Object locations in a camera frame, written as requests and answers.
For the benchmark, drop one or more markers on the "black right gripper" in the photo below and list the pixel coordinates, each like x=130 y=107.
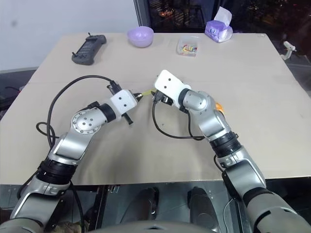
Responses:
x=164 y=99

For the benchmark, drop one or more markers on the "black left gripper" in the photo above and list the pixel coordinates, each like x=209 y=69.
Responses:
x=114 y=88

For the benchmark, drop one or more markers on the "small yellow object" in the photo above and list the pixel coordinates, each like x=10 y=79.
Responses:
x=147 y=92

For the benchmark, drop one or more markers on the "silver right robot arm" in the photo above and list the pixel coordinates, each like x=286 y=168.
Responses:
x=213 y=121

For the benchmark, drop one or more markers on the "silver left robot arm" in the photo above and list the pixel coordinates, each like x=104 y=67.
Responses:
x=73 y=143

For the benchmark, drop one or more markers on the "orange snack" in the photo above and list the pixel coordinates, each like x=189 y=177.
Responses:
x=219 y=107

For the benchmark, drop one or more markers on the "clear box with colourful pieces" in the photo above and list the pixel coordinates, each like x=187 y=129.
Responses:
x=187 y=47

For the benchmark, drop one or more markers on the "purple bowl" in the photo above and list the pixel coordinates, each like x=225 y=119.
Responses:
x=140 y=36

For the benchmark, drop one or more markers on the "black remote controller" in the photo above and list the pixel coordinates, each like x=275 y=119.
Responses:
x=88 y=49

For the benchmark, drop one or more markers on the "purple tissue pack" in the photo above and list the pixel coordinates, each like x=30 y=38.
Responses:
x=217 y=30

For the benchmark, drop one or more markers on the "dark rounded shape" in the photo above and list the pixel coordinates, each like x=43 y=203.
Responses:
x=148 y=204
x=201 y=205

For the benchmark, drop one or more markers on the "grey robot torso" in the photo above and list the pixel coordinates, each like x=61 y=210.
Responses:
x=150 y=228

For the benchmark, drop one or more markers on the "white glue gun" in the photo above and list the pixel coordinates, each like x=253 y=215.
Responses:
x=289 y=48

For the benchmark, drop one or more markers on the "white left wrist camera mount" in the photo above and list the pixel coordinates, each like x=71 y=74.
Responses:
x=122 y=100

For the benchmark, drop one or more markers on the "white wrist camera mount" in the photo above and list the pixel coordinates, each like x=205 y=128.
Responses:
x=168 y=83
x=122 y=100

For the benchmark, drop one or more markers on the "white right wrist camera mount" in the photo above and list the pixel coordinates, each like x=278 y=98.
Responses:
x=168 y=83

